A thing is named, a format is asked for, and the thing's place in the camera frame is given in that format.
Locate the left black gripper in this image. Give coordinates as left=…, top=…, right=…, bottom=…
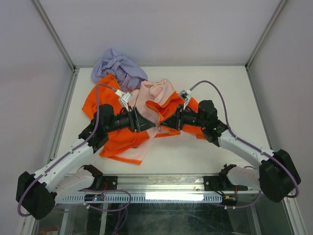
left=105, top=106, right=156, bottom=134

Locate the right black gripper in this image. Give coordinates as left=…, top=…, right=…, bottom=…
left=160, top=104, right=206, bottom=131

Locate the orange jacket with pink lining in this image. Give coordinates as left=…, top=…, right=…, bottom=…
left=81, top=73, right=208, bottom=165

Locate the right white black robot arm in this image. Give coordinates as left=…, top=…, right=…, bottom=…
left=160, top=100, right=301, bottom=202

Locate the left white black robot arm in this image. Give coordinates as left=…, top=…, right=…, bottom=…
left=16, top=104, right=155, bottom=220

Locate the crumpled lavender garment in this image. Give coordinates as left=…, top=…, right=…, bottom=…
left=91, top=48, right=148, bottom=91

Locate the small electronics board with leds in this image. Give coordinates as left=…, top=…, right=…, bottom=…
left=84, top=193, right=106, bottom=202

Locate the black connector with yellow plug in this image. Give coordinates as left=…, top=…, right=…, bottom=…
left=221, top=195, right=238, bottom=206

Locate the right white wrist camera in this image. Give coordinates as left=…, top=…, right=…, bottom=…
left=179, top=89, right=192, bottom=110

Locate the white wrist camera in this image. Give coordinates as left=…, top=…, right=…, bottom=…
left=115, top=90, right=132, bottom=111
left=179, top=89, right=192, bottom=110

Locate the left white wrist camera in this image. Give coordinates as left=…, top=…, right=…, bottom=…
left=115, top=90, right=132, bottom=111

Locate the aluminium mounting rail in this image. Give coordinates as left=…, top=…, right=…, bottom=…
left=56, top=173, right=293, bottom=194

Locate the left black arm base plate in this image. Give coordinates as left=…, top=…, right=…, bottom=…
left=98, top=175, right=118, bottom=191

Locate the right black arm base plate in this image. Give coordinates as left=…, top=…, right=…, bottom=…
left=203, top=175, right=248, bottom=191

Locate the white slotted cable duct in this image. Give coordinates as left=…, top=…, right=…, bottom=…
left=59, top=192, right=222, bottom=204

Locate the purple cable under rail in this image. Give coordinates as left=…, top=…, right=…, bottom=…
left=78, top=188, right=133, bottom=235

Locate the left aluminium frame post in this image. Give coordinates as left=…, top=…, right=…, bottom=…
left=31, top=0, right=76, bottom=71

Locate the aluminium frame post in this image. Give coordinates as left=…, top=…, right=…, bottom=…
left=245, top=0, right=289, bottom=71
left=31, top=0, right=76, bottom=71

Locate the right aluminium frame post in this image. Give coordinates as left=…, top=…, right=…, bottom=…
left=245, top=0, right=289, bottom=71

